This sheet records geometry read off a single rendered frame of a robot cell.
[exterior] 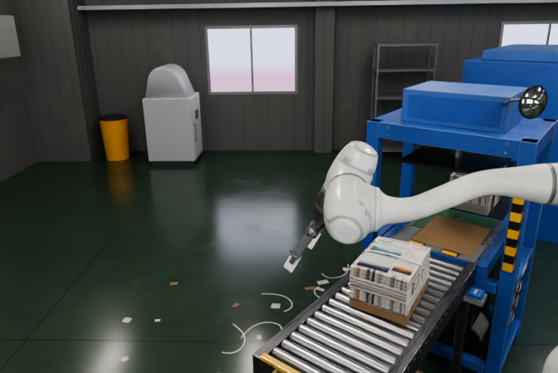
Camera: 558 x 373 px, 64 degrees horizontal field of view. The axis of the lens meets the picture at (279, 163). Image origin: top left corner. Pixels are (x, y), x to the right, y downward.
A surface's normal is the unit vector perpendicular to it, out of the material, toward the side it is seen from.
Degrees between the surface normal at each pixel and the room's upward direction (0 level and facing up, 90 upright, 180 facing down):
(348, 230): 103
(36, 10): 90
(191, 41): 90
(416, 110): 90
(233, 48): 90
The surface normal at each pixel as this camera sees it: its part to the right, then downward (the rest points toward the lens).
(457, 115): -0.62, 0.25
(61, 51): -0.04, 0.30
